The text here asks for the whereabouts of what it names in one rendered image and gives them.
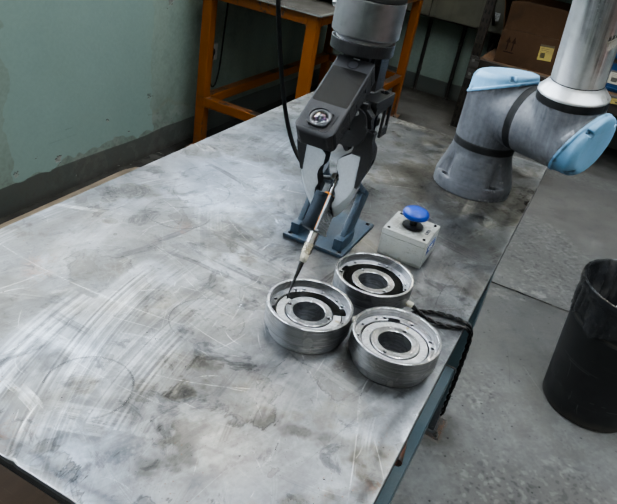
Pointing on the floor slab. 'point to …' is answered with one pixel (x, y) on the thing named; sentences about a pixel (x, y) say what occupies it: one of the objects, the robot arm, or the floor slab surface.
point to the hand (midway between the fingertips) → (323, 205)
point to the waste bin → (601, 349)
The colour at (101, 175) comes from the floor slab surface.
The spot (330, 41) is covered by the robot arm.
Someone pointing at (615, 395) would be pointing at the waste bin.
